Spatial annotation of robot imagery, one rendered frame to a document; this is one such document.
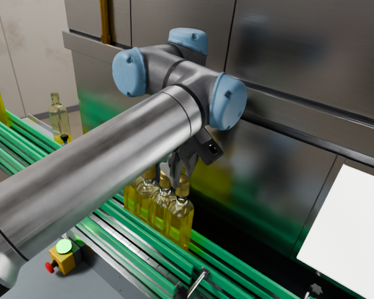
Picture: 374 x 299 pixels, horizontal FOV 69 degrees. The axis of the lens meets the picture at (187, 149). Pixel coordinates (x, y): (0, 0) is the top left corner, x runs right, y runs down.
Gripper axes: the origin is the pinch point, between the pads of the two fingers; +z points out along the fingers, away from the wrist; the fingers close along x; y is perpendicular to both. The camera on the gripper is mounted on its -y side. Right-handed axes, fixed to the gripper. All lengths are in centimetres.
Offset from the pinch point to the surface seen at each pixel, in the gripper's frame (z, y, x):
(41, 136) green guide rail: 21, 78, 4
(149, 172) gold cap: 1.7, 9.9, 2.3
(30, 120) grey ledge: 28, 109, -3
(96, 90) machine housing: -5, 53, -10
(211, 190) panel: 9.1, -1.6, -12.0
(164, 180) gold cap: 1.4, 4.6, 1.8
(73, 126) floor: 116, 239, -86
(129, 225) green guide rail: 20.8, 12.8, 7.7
